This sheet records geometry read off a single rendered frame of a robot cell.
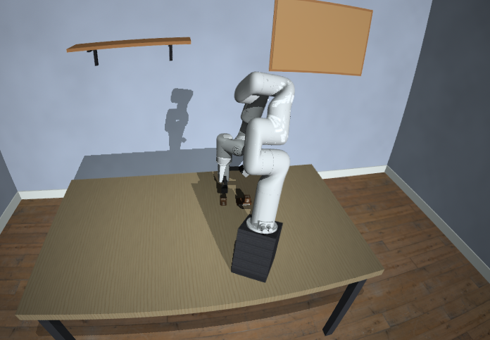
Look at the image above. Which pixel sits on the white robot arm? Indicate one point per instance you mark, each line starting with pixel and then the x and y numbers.
pixel 272 164

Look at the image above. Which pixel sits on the brown shallow tray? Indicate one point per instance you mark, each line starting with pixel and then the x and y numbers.
pixel 240 202

